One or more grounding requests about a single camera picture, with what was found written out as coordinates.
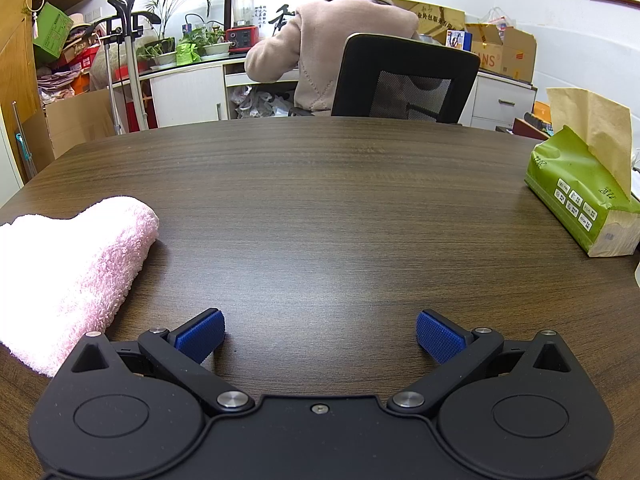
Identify red blender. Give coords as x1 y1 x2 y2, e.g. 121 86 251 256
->
225 0 261 52

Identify dark red box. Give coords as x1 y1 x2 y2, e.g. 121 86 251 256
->
514 115 551 141

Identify white desk cabinet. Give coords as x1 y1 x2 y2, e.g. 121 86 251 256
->
112 52 301 128

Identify wooden shelf unit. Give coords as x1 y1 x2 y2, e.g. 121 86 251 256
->
0 0 103 196

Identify green cardboard box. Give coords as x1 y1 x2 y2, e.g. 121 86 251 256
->
32 2 75 58

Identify black office chair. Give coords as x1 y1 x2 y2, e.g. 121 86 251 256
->
287 32 482 125

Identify potted plant with tall leaves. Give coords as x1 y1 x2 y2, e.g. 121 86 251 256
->
137 0 233 72

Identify metal tripod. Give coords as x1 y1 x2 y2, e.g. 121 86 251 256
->
92 0 163 136

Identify small potted plant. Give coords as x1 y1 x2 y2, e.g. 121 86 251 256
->
180 25 234 61

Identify large plain cardboard box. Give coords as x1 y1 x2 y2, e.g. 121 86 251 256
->
22 87 123 161

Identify open printed cardboard box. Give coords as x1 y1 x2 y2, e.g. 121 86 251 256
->
465 22 538 85

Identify pink towel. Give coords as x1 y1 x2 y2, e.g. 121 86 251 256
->
0 196 160 378

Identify broom with blue handle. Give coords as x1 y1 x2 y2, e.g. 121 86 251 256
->
12 101 37 182

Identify white drawer unit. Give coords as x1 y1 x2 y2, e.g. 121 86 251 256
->
470 71 538 131

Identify dark framed calligraphy with flowers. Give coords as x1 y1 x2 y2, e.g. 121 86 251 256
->
224 0 341 46

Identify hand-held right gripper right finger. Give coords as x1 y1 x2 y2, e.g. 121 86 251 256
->
386 309 574 415

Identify pile of colourful clutter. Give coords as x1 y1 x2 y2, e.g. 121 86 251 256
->
32 12 116 107

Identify flat brown cardboard box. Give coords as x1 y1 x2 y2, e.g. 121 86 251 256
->
390 0 466 46

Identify green bag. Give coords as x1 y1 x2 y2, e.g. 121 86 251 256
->
176 42 202 66

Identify green tissue pack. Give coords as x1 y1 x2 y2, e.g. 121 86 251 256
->
524 86 640 258

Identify red gift boxes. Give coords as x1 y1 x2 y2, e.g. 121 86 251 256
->
112 60 151 132

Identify pile of plastic bags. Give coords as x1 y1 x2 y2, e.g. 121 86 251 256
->
232 85 296 118

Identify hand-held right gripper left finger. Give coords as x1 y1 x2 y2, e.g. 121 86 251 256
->
70 308 256 415

